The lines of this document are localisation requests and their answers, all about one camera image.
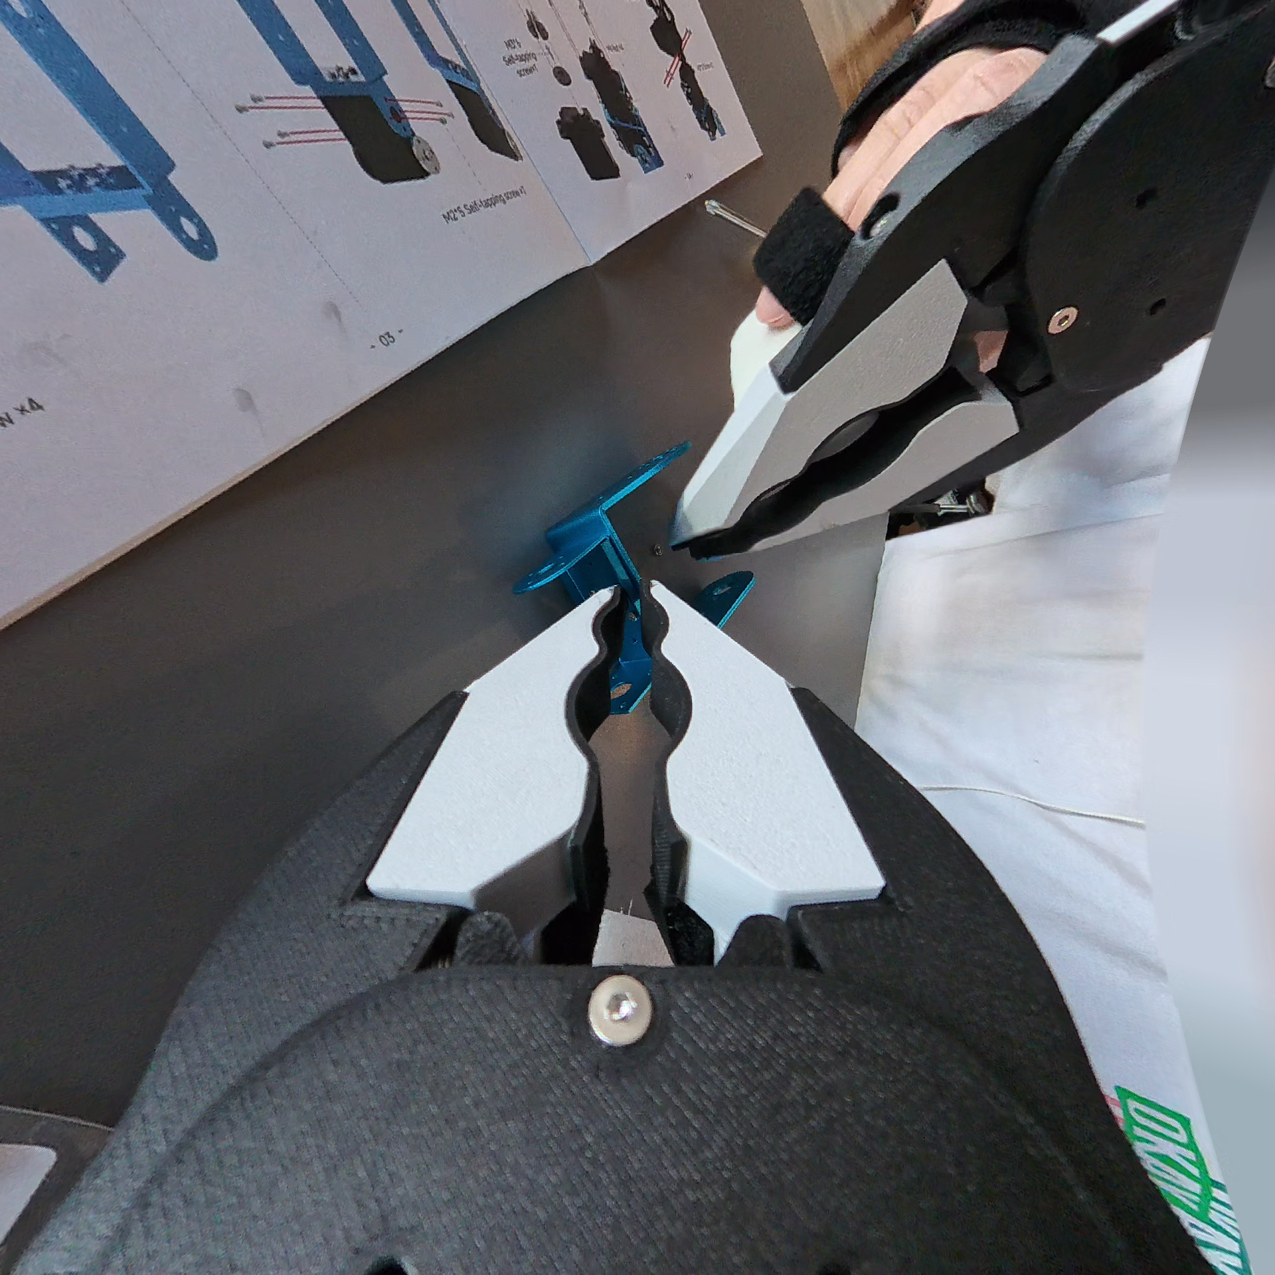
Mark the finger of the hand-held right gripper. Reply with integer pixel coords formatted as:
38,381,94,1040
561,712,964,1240
669,261,970,548
695,381,1021,559

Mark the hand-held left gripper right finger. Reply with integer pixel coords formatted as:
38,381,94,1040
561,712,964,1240
648,580,886,952

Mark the person's right hand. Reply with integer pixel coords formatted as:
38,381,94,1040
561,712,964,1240
754,0,1052,332

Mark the dark grey object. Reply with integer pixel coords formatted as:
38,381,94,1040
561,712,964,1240
0,1105,111,1257

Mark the dark grey desk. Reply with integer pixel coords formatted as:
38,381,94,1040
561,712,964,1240
0,0,888,1126

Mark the paper assembly manual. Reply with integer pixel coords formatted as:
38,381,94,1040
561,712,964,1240
0,0,763,628

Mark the person's white shirt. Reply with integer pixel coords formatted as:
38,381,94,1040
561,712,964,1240
856,338,1257,1275

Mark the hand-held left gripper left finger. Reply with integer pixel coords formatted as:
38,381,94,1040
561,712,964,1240
366,586,621,912

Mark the blue metal bracket assembly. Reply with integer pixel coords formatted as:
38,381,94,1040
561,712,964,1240
513,440,754,716

